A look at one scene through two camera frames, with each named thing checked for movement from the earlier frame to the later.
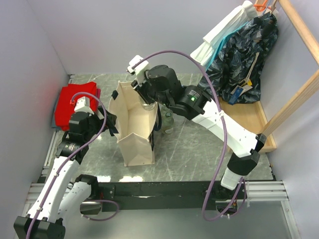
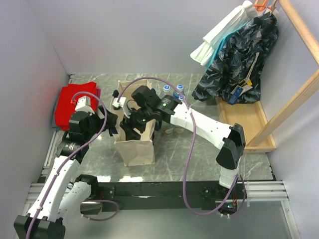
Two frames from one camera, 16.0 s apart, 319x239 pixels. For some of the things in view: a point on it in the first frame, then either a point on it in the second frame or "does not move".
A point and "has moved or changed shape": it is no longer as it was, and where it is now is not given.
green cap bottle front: [149, 107] has moved or changed shape
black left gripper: [100, 121] does not move
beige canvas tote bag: [133, 121] does not move
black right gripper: [141, 87] -> [128, 124]
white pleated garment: [203, 54] does not move
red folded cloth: [63, 109] does not move
